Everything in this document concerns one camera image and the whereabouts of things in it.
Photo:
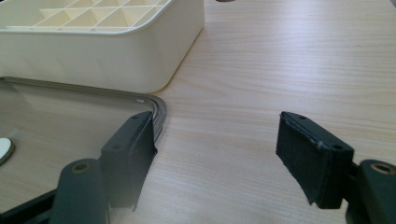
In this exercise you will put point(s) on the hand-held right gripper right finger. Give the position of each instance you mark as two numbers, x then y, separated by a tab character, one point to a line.
323	168

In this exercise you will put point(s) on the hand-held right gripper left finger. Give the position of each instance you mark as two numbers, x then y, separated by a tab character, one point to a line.
124	161

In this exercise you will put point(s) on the transparent grey box lid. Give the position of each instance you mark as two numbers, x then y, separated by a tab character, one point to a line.
71	124

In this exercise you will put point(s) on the cream divided storage box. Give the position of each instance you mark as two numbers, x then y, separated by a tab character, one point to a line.
102	46

